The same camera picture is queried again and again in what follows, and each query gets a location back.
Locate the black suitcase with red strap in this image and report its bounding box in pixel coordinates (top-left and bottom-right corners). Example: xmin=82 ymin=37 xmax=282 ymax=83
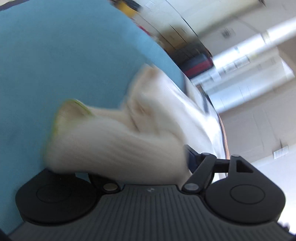
xmin=179 ymin=52 xmax=214 ymax=80

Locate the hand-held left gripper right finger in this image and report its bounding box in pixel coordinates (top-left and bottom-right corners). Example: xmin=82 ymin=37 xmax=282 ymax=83
xmin=182 ymin=144 xmax=264 ymax=193

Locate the bed with blue striped sheet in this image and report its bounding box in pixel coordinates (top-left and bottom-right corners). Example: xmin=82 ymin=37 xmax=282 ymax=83
xmin=0 ymin=0 xmax=232 ymax=235

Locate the cream frog-print garment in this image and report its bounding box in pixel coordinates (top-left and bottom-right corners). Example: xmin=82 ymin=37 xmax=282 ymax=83
xmin=45 ymin=64 xmax=193 ymax=186

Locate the yellow trash bin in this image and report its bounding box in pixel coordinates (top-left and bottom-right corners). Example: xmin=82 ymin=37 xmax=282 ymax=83
xmin=119 ymin=0 xmax=139 ymax=16

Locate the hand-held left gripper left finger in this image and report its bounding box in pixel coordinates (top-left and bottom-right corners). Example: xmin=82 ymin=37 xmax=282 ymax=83
xmin=89 ymin=174 xmax=121 ymax=193

